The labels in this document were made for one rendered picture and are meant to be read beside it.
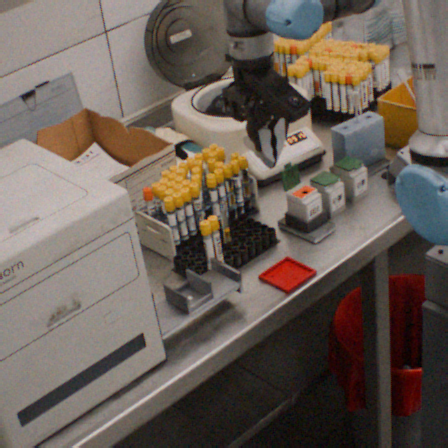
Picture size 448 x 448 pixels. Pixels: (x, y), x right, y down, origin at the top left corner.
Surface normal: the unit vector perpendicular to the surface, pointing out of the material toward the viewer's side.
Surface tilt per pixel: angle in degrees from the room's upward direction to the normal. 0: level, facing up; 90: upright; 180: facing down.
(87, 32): 90
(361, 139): 90
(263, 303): 0
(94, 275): 90
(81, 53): 90
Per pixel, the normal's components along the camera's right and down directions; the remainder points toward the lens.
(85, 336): 0.67, 0.32
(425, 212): -0.79, 0.47
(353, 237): -0.13, -0.84
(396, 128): -0.67, 0.47
